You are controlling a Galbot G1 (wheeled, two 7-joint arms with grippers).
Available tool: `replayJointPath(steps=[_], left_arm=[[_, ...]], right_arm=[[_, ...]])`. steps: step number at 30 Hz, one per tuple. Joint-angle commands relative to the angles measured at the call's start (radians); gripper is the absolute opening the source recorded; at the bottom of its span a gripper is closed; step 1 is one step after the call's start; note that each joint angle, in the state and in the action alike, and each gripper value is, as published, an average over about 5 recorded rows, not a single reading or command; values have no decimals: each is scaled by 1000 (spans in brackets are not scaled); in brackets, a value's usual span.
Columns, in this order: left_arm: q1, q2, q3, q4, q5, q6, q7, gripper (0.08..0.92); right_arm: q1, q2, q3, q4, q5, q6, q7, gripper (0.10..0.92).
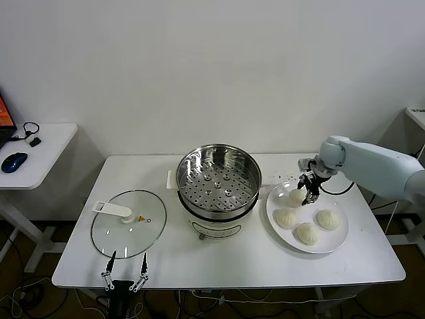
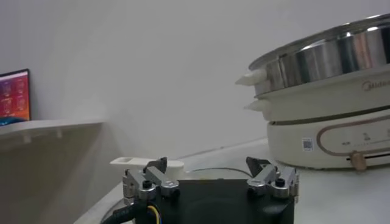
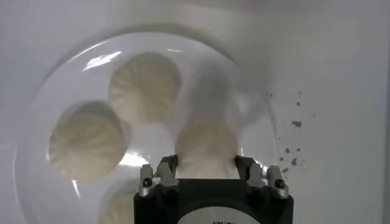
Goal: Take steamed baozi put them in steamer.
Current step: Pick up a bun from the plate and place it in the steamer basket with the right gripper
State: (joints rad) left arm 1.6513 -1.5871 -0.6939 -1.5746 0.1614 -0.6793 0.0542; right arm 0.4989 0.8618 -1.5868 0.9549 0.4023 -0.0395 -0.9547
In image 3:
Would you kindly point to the white round plate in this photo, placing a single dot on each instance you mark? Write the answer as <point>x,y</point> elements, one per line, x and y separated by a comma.
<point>146,143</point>

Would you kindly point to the white steamed baozi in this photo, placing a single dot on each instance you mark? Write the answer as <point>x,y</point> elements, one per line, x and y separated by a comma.
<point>119,211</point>
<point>143,88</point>
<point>207,146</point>
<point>86,140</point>

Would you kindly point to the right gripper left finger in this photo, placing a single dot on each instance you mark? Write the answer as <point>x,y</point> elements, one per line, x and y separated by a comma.
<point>166,176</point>

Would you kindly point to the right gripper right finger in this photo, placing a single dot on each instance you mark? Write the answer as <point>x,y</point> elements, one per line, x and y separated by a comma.
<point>256,176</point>

